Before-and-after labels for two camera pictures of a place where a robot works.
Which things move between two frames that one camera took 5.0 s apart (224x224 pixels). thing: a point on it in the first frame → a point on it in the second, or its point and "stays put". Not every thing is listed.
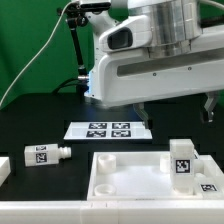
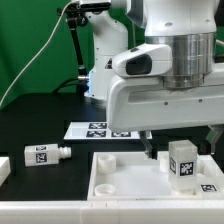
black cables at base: [81, 86] stays put
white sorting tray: [146, 176] stays put
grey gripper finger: [207, 114] → [215, 131]
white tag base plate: [106, 130] stays put
